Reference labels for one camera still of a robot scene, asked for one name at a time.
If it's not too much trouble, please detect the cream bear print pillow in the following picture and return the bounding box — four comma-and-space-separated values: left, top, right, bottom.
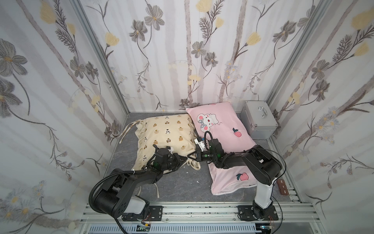
119, 114, 196, 170

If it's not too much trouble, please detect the pink cartoon print pillow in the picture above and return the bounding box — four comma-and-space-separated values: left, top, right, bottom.
186, 102, 257, 196

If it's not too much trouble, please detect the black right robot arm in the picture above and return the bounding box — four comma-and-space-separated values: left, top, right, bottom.
188, 139, 282, 221

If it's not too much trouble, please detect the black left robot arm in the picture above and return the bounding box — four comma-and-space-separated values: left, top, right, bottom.
88, 147, 188, 219

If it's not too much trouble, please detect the silver aluminium case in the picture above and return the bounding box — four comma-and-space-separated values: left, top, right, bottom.
240, 101, 278, 139

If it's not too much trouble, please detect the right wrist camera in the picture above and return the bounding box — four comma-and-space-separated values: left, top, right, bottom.
194, 138, 206, 151

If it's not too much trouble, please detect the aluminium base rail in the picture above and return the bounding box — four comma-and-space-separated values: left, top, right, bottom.
78, 201, 325, 234

